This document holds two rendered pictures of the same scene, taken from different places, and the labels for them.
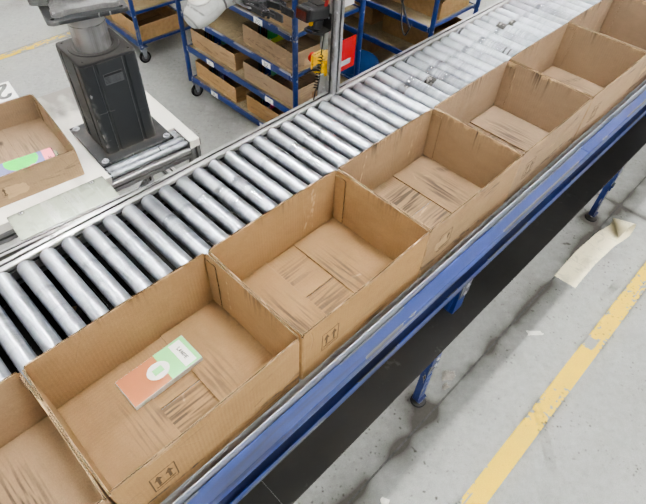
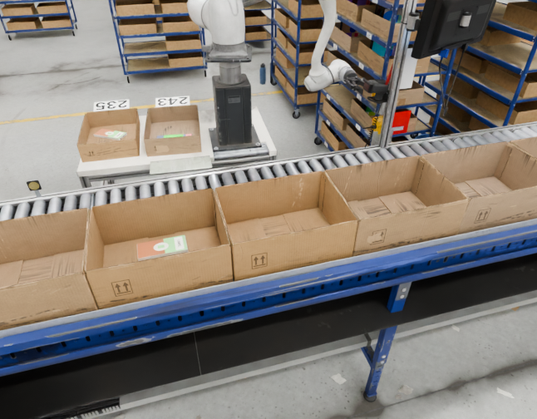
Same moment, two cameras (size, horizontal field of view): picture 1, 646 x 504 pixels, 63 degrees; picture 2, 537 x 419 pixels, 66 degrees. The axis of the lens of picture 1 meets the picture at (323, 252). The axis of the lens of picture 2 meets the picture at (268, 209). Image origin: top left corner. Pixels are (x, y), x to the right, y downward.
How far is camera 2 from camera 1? 0.54 m
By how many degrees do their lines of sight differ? 25
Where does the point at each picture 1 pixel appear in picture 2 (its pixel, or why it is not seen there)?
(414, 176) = (394, 201)
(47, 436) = not seen: hidden behind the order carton
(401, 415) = (351, 400)
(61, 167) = (189, 143)
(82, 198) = (192, 163)
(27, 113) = (191, 115)
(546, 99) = (532, 176)
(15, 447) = (75, 253)
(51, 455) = not seen: hidden behind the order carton
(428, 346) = (358, 325)
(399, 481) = not seen: outside the picture
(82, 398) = (118, 245)
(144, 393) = (146, 253)
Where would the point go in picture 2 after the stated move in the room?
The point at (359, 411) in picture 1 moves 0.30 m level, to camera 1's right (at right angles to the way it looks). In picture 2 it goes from (283, 342) to (367, 386)
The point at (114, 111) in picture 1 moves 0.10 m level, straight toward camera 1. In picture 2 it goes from (229, 120) to (226, 129)
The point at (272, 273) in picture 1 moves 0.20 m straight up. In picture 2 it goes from (258, 224) to (257, 177)
